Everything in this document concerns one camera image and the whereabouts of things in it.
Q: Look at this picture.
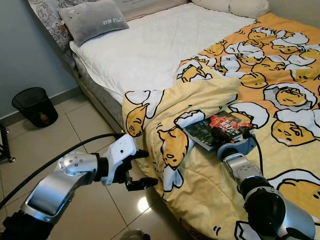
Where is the dark red cover book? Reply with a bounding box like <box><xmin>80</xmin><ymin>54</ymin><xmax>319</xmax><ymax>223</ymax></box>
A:
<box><xmin>184</xmin><ymin>112</ymin><xmax>256</xmax><ymax>153</ymax></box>

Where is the yellow egg cartoon blanket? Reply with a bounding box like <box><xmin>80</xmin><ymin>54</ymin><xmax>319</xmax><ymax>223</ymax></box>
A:
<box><xmin>122</xmin><ymin>12</ymin><xmax>320</xmax><ymax>240</ymax></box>

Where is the grey bear plush pillow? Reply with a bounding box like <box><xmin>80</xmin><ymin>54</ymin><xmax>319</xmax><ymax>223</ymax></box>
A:
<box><xmin>58</xmin><ymin>0</ymin><xmax>130</xmax><ymax>47</ymax></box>

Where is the dark grey robot leg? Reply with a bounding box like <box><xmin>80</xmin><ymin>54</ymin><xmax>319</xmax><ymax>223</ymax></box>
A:
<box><xmin>120</xmin><ymin>228</ymin><xmax>151</xmax><ymax>240</ymax></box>

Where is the grey quilted mattress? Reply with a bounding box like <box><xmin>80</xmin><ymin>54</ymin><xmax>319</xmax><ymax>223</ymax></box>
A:
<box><xmin>71</xmin><ymin>47</ymin><xmax>127</xmax><ymax>135</ymax></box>

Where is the red rubbish piece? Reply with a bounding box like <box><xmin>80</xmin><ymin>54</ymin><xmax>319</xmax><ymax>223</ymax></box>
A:
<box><xmin>36</xmin><ymin>113</ymin><xmax>51</xmax><ymax>126</ymax></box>

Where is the white quilted mattress cover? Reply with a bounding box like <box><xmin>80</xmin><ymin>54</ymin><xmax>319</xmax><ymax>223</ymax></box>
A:
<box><xmin>69</xmin><ymin>2</ymin><xmax>259</xmax><ymax>107</ymax></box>

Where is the black mesh waste bin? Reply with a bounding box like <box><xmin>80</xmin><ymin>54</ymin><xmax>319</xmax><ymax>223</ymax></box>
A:
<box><xmin>11</xmin><ymin>87</ymin><xmax>59</xmax><ymax>129</ymax></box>

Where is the dark metal furniture leg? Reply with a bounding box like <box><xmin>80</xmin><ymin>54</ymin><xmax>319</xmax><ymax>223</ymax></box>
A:
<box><xmin>0</xmin><ymin>122</ymin><xmax>14</xmax><ymax>164</ymax></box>

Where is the small beige pillow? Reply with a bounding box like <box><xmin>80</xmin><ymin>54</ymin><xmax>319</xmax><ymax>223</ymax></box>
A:
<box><xmin>229</xmin><ymin>0</ymin><xmax>271</xmax><ymax>19</ymax></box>

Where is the white printed headboard cloth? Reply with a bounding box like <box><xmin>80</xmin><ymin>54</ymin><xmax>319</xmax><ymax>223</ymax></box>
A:
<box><xmin>27</xmin><ymin>0</ymin><xmax>176</xmax><ymax>53</ymax></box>

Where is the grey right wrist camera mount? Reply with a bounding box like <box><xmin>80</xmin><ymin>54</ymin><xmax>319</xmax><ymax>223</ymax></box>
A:
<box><xmin>216</xmin><ymin>141</ymin><xmax>257</xmax><ymax>162</ymax></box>

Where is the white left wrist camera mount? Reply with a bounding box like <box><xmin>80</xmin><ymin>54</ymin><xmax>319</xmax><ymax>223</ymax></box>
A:
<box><xmin>103</xmin><ymin>133</ymin><xmax>139</xmax><ymax>187</ymax></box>

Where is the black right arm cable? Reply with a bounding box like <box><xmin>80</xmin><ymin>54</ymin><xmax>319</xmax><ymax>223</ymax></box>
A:
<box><xmin>247</xmin><ymin>131</ymin><xmax>264</xmax><ymax>176</ymax></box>

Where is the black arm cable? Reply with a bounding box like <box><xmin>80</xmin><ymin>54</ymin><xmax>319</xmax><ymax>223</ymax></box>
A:
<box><xmin>0</xmin><ymin>132</ymin><xmax>124</xmax><ymax>210</ymax></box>
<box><xmin>247</xmin><ymin>131</ymin><xmax>264</xmax><ymax>176</ymax></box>

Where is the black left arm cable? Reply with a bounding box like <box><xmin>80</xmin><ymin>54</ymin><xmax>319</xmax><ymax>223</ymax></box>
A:
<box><xmin>0</xmin><ymin>132</ymin><xmax>124</xmax><ymax>210</ymax></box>

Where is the beige padded bed frame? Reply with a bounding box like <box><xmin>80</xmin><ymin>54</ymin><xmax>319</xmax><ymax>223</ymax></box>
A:
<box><xmin>117</xmin><ymin>0</ymin><xmax>193</xmax><ymax>22</ymax></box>

